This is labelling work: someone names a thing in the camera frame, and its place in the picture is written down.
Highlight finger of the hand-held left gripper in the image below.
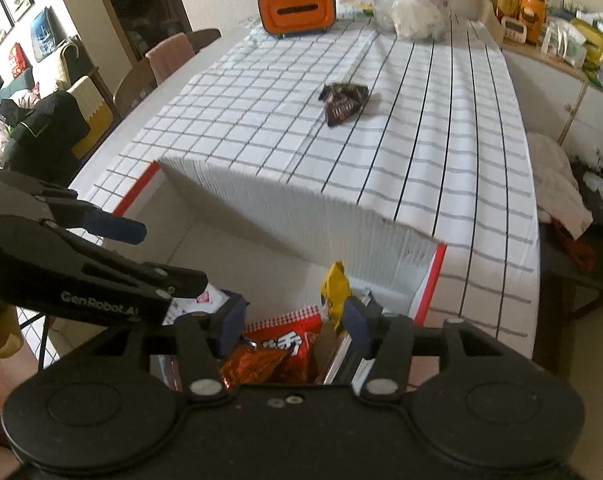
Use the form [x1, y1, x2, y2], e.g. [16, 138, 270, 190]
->
[32, 182, 148, 246]
[46, 224, 209, 302]

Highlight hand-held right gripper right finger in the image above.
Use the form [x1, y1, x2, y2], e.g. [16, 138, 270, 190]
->
[344, 296, 505, 403]

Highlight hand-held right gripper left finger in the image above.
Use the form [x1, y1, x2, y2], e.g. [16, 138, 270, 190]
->
[102, 292, 250, 403]

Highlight white snack packet pink label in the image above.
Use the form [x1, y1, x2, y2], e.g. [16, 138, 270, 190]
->
[159, 282, 232, 328]

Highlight yellow snack packet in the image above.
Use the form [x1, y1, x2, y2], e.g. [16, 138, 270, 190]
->
[320, 261, 352, 338]

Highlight crinkly red-orange snack packet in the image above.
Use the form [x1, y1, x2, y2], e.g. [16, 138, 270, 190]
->
[219, 342, 288, 390]

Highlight red snack packet white print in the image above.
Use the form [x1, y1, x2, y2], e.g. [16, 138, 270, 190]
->
[242, 306, 325, 386]

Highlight white cardboard box red edges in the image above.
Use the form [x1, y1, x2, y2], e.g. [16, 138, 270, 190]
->
[46, 159, 448, 391]

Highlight person's left hand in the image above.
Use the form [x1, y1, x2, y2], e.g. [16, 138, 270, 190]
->
[0, 310, 26, 360]

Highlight black jacket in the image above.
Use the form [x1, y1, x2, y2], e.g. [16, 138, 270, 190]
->
[0, 91, 91, 186]

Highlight yellow chair cover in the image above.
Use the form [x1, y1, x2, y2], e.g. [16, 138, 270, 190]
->
[64, 75, 115, 158]

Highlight wooden chair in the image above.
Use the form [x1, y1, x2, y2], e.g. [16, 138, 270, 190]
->
[534, 220, 603, 366]
[184, 27, 222, 56]
[112, 57, 157, 118]

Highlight pink towel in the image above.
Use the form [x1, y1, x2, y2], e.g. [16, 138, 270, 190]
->
[146, 32, 196, 86]

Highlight white checked tablecloth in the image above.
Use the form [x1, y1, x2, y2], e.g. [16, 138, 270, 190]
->
[69, 15, 541, 361]

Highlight blue cushion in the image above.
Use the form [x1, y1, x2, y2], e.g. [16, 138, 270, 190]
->
[29, 6, 67, 61]

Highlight dark brown snack packet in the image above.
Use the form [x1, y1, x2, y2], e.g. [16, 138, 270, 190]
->
[319, 81, 371, 128]

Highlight dark wooden cabinet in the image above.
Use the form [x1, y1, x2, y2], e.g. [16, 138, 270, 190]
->
[94, 0, 192, 61]

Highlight orange cloth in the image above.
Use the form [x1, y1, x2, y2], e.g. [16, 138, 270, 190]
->
[551, 217, 597, 273]

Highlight white cloth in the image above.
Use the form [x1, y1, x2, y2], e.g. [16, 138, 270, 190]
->
[525, 131, 595, 241]

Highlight orange tissue box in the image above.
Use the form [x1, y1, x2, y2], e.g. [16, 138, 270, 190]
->
[258, 0, 338, 38]

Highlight white wooden cabinet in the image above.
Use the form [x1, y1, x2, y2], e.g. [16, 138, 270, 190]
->
[501, 45, 603, 171]

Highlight colourful flat packet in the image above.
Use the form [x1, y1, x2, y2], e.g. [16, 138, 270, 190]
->
[334, 0, 375, 20]

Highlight clear plastic bag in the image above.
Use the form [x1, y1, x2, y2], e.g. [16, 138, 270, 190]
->
[346, 0, 462, 43]

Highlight white kitchen timer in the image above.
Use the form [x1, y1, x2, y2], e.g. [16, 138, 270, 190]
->
[500, 15, 525, 43]

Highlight white standing pouch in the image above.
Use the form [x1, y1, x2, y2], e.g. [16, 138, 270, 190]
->
[540, 17, 589, 68]

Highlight amber glass jar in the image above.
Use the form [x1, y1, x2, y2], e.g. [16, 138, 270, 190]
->
[519, 0, 552, 46]

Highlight green yellow packet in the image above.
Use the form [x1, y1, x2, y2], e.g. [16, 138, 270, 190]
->
[571, 17, 603, 68]

